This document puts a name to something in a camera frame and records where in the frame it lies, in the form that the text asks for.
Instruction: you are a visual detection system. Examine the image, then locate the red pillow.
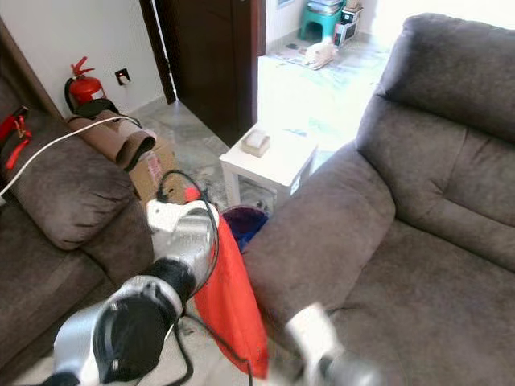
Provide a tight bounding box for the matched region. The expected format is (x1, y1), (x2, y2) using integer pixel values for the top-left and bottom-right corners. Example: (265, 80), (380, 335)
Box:
(183, 185), (271, 381)

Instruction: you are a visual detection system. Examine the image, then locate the grey fabric sofa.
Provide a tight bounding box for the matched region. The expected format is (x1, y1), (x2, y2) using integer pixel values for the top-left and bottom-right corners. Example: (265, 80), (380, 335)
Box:
(0, 72), (162, 386)

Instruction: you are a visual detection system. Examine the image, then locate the patterned floor mat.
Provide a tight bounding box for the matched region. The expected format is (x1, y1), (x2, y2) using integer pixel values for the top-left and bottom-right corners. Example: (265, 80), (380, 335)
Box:
(269, 43), (315, 70)

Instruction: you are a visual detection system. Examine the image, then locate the brown rolled cushion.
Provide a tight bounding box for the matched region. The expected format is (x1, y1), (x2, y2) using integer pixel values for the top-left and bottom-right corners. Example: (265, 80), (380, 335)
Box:
(68, 112), (159, 172)

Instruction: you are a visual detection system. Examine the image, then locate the red fire extinguisher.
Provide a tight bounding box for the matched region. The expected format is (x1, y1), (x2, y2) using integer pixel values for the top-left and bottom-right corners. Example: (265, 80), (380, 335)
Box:
(64, 55), (108, 114)

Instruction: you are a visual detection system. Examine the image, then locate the brown cardboard box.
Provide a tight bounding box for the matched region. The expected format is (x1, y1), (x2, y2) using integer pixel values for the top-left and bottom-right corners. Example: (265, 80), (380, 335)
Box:
(129, 138), (185, 207)

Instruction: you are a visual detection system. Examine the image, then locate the dark brown wooden door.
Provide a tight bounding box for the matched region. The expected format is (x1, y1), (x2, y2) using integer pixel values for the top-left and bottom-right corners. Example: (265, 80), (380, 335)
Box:
(151, 0), (263, 148)

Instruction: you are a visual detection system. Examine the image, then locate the purple waste bin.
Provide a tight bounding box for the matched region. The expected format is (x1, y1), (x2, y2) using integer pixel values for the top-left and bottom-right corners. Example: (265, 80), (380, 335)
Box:
(223, 205), (271, 253)

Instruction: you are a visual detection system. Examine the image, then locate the beige tissue box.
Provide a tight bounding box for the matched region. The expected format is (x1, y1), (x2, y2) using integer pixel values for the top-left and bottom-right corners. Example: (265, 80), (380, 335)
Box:
(241, 127), (273, 157)

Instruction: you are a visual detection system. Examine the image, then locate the white side table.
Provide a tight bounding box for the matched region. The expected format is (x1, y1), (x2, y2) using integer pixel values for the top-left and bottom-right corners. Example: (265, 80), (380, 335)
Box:
(219, 124), (319, 212)

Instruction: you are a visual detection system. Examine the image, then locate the white plastic bag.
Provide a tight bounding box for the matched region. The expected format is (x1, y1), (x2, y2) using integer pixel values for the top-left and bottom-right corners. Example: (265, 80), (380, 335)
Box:
(304, 38), (338, 70)

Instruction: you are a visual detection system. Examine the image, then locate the teal plastic stool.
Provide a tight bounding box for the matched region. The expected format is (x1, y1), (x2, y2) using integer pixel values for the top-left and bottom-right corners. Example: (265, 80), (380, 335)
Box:
(298, 0), (344, 43)

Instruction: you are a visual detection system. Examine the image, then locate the stack of papers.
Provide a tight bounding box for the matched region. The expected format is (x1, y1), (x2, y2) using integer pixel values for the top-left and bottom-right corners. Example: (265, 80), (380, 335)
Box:
(306, 0), (344, 15)

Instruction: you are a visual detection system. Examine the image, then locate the black and white box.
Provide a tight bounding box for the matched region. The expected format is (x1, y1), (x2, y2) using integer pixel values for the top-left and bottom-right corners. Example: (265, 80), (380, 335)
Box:
(334, 6), (364, 48)

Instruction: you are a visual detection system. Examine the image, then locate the grey fabric armchair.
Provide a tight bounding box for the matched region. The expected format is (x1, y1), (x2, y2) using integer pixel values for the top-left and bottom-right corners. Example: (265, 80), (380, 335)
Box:
(243, 12), (515, 386)

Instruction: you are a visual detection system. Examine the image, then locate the red strap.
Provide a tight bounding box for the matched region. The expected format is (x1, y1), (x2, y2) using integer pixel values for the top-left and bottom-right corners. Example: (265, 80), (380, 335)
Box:
(0, 105), (34, 172)

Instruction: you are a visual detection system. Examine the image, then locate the white cable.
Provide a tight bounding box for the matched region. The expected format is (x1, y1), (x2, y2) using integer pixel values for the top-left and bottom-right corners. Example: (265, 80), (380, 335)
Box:
(0, 116), (142, 199)

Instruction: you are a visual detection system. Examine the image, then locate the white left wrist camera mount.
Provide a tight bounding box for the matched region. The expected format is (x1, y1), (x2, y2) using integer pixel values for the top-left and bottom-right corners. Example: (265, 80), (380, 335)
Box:
(146, 199), (210, 235)

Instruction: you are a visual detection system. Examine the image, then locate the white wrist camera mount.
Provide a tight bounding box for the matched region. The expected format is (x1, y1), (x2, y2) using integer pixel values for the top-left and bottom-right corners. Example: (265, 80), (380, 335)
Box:
(146, 199), (210, 235)
(285, 302), (348, 372)

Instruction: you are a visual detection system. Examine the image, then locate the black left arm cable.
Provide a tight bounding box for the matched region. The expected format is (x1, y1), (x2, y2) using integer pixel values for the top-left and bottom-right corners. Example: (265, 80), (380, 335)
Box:
(156, 170), (255, 386)

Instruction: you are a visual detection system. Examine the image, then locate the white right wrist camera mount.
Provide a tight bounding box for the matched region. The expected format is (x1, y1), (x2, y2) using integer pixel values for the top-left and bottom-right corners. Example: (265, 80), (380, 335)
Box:
(285, 302), (348, 372)

